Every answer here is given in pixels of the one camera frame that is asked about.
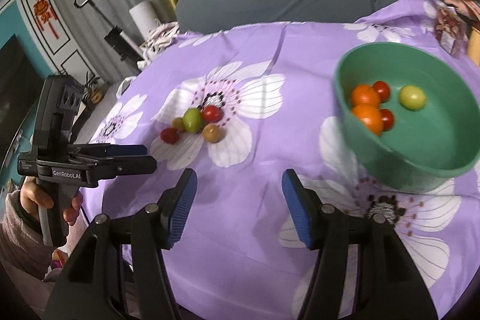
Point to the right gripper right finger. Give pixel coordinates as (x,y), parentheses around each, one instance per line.
(388,285)

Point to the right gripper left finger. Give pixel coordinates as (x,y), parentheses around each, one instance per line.
(92,285)

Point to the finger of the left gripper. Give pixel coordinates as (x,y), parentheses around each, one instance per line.
(112,167)
(106,150)

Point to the red cherry tomato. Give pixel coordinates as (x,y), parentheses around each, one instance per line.
(212,114)
(387,119)
(169,135)
(383,90)

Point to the small yellow brown fruit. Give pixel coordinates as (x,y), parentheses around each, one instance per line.
(178,124)

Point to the brown yellow round fruit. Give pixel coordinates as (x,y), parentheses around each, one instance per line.
(212,133)

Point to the green yellow fruit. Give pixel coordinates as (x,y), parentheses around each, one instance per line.
(412,97)

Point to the person's left forearm sleeve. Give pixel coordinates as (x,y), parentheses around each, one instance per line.
(21,240)

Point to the person's left hand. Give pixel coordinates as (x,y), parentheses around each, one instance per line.
(32,197)

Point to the white knitted cloth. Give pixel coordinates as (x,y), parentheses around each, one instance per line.
(157,41)

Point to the green plastic bowl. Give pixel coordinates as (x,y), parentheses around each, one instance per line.
(425,147)

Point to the purple floral tablecloth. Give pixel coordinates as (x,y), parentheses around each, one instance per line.
(239,256)

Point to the white paper roll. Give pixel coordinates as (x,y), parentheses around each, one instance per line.
(145,18)

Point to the red chinese knot decoration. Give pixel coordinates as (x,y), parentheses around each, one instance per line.
(43,13)

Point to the large orange mandarin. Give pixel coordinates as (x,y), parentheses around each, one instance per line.
(370,116)

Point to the small orange mandarin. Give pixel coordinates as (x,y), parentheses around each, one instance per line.
(365,95)

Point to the beige wooden bottle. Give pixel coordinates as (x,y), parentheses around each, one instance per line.
(473,47)

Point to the dried flower packet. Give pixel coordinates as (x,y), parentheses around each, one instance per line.
(449,31)

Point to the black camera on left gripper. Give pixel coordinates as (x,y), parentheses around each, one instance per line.
(58,106)

